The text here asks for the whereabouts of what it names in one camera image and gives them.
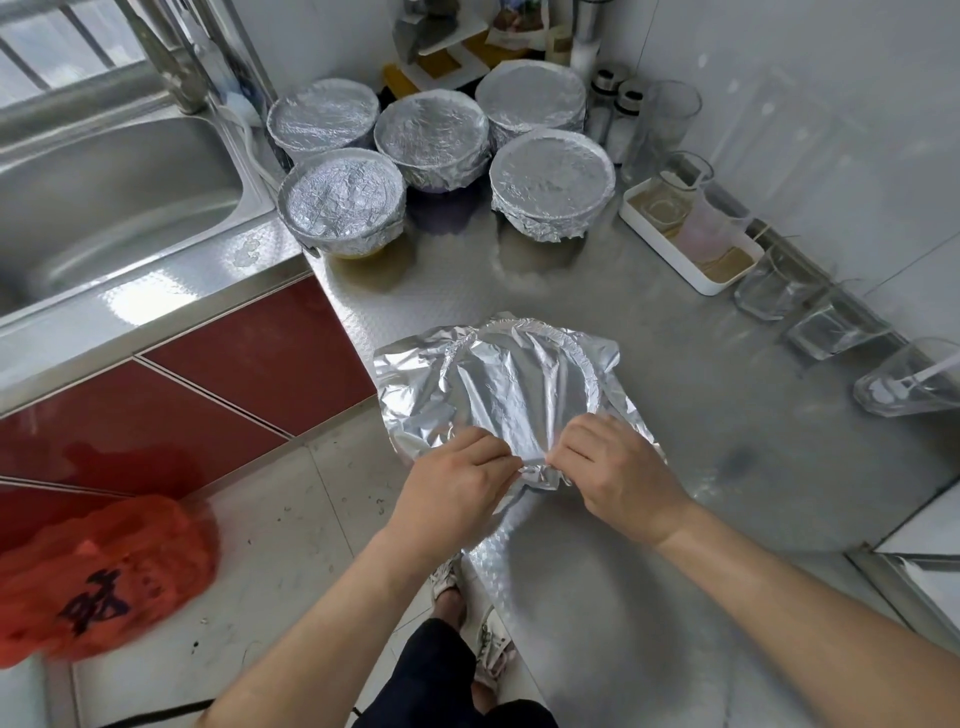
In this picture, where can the colourful snack packet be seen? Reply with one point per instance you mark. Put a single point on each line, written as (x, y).
(518, 15)

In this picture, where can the foil-covered bowl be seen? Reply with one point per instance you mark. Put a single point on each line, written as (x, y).
(324, 113)
(432, 135)
(342, 198)
(552, 180)

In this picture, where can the person's right hand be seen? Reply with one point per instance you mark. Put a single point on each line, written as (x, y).
(623, 480)

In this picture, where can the person's left hand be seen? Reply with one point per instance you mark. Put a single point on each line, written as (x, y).
(453, 495)

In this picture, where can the foil-wrapped bowl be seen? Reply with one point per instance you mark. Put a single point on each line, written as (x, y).
(531, 95)

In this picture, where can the person's left white shoe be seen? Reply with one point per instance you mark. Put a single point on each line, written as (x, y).
(447, 581)

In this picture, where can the white shaker with black lid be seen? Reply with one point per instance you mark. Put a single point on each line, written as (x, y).
(624, 132)
(600, 113)

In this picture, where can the white dish brush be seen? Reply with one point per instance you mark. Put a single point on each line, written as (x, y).
(240, 113)

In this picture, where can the red plastic bag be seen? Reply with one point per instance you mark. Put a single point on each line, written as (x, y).
(105, 582)

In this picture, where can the white rectangular tray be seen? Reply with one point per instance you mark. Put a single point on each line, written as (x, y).
(653, 243)

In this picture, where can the person's right forearm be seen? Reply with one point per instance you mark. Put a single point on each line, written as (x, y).
(818, 630)

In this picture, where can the person's left forearm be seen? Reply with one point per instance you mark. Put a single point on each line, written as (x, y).
(315, 645)

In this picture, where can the white spoon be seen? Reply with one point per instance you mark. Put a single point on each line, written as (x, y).
(923, 375)

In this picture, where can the person's dark trousers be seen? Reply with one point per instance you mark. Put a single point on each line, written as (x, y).
(435, 683)

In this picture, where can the metal window railing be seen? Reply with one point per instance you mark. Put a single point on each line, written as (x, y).
(68, 42)

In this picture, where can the person's right white shoe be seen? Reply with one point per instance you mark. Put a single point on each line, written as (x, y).
(495, 645)

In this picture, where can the stainless steel sink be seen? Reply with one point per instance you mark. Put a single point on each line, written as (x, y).
(120, 195)

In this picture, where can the tall white steel-capped bottle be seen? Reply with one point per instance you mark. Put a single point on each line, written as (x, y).
(588, 30)

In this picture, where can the white corner shelf rack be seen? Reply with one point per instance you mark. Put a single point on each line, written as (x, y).
(447, 33)

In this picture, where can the steel faucet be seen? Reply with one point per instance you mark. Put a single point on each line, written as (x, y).
(168, 57)

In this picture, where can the red kitchen cabinet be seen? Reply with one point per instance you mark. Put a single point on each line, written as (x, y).
(255, 360)

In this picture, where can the pink translucent cup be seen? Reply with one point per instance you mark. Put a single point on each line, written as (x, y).
(710, 233)

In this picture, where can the stack of aluminium foil sheets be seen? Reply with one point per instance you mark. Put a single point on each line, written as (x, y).
(518, 375)

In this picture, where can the person's white shoe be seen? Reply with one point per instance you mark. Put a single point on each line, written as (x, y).
(447, 581)
(495, 645)

